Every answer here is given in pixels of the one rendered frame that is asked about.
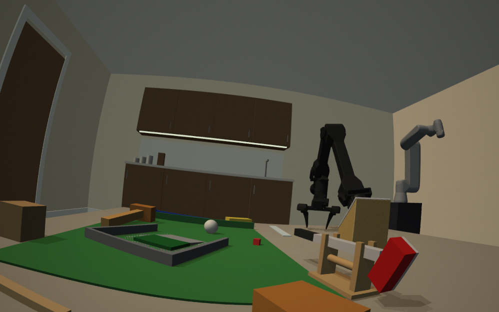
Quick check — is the white golf ball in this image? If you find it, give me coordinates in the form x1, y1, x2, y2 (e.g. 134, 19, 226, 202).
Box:
204, 220, 219, 234

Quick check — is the red putter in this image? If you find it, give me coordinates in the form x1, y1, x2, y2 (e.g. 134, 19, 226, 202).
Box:
294, 228, 419, 293

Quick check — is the green mat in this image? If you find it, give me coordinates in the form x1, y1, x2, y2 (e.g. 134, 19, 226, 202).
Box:
0, 218, 346, 305

